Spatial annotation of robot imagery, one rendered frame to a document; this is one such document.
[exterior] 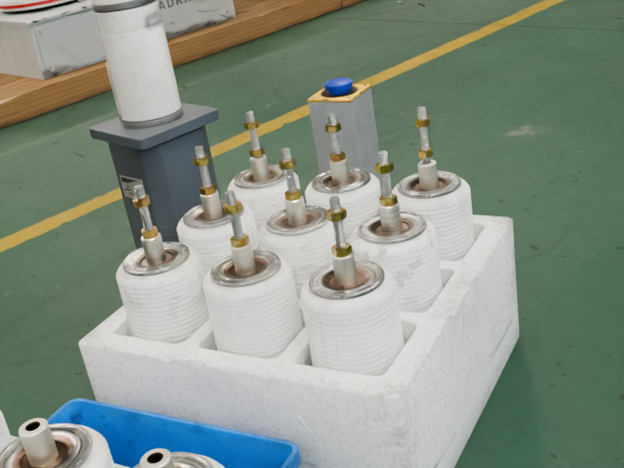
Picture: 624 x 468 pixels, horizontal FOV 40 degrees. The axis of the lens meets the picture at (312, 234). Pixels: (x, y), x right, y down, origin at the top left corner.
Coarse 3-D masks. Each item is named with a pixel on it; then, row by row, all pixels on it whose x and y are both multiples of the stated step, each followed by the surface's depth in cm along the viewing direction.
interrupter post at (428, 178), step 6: (420, 162) 102; (432, 162) 101; (420, 168) 101; (426, 168) 101; (432, 168) 101; (420, 174) 102; (426, 174) 101; (432, 174) 101; (420, 180) 102; (426, 180) 101; (432, 180) 101; (420, 186) 103; (426, 186) 102; (432, 186) 102
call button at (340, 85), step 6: (336, 78) 124; (342, 78) 123; (348, 78) 123; (324, 84) 122; (330, 84) 121; (336, 84) 120; (342, 84) 120; (348, 84) 121; (330, 90) 121; (336, 90) 121; (342, 90) 121; (348, 90) 122
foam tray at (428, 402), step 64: (512, 256) 109; (448, 320) 89; (512, 320) 111; (128, 384) 95; (192, 384) 90; (256, 384) 86; (320, 384) 82; (384, 384) 80; (448, 384) 91; (320, 448) 86; (384, 448) 82; (448, 448) 92
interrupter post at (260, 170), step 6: (264, 156) 112; (252, 162) 112; (258, 162) 112; (264, 162) 112; (252, 168) 113; (258, 168) 112; (264, 168) 112; (258, 174) 113; (264, 174) 113; (258, 180) 113
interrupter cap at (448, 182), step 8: (408, 176) 105; (416, 176) 105; (440, 176) 104; (448, 176) 104; (456, 176) 103; (400, 184) 104; (408, 184) 103; (416, 184) 104; (440, 184) 103; (448, 184) 102; (456, 184) 101; (400, 192) 102; (408, 192) 101; (416, 192) 101; (424, 192) 100; (432, 192) 100; (440, 192) 99; (448, 192) 100
